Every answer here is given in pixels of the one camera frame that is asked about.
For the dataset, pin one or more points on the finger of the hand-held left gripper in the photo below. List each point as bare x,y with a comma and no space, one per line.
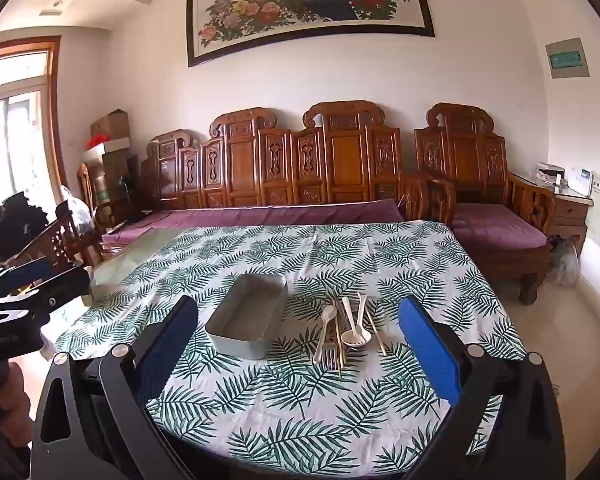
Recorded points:
30,265
62,287

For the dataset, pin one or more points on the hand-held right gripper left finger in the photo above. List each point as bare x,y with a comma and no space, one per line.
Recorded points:
172,350

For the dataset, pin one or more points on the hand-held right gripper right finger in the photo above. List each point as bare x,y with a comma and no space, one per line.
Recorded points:
427,350

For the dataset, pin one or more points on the metal spoon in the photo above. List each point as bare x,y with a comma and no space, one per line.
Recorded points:
352,339

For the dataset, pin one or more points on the pale shiny spoon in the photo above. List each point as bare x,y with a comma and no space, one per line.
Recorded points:
363,310

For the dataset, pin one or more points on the grey rectangular metal tray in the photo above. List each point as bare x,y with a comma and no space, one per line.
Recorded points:
245,310

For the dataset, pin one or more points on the slotted metal fork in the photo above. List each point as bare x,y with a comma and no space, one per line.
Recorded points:
336,358

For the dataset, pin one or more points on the cream plastic spoon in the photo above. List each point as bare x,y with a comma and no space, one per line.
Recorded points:
329,314

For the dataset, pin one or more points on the cream plastic fork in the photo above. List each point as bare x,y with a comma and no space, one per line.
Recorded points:
320,352

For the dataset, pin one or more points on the person's left hand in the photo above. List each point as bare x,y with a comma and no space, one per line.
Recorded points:
10,405

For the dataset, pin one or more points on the dark wooden dining chair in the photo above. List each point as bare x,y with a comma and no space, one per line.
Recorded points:
60,245

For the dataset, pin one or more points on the black cloth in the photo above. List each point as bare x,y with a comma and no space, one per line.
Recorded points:
10,217

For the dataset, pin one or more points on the clear plastic bag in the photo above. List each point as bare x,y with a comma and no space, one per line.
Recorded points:
565,262
80,217

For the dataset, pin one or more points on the wooden chair back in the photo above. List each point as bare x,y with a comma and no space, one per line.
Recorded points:
86,185

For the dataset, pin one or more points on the stack of brown cartons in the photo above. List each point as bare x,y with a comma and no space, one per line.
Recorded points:
115,170

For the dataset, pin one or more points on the green leaf print tablecloth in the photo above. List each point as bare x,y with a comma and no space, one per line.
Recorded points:
330,260

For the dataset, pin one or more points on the purple armchair cushion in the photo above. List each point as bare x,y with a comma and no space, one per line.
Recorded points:
495,227

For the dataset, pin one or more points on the white cardboard box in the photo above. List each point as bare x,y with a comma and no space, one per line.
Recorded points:
112,146

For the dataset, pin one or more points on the long purple sofa cushion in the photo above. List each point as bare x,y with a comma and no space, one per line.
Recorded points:
260,216

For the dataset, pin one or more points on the wooden side table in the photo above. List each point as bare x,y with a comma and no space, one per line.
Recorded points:
570,215

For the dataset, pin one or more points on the carved wooden armchair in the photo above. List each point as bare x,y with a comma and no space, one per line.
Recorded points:
462,155

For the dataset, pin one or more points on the carved wooden sofa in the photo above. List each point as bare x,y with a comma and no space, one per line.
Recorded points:
245,160

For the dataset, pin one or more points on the white desk device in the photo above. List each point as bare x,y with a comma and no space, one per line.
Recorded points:
580,180

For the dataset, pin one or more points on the ceiling vent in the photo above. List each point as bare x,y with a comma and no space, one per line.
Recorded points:
55,7

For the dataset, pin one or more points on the framed peacock flower painting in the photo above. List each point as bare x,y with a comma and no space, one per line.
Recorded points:
305,0

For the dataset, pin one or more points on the wooden door frame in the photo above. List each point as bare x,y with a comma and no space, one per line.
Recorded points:
54,110

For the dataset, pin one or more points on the wall box with green label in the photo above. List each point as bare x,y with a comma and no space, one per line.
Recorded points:
567,60

